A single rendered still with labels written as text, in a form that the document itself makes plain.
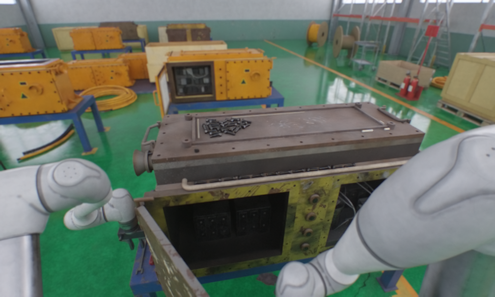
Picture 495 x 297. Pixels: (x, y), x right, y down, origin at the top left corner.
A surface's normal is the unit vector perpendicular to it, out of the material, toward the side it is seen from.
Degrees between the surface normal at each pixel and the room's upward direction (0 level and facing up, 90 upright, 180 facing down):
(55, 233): 0
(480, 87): 90
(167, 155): 0
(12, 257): 44
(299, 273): 4
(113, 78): 90
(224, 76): 90
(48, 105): 90
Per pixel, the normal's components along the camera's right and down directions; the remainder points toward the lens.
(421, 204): -0.88, 0.04
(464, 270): -0.71, 0.29
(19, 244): 0.78, -0.41
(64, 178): 0.41, -0.46
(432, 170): -0.89, -0.37
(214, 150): 0.00, -0.87
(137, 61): 0.23, 0.48
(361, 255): -0.83, 0.47
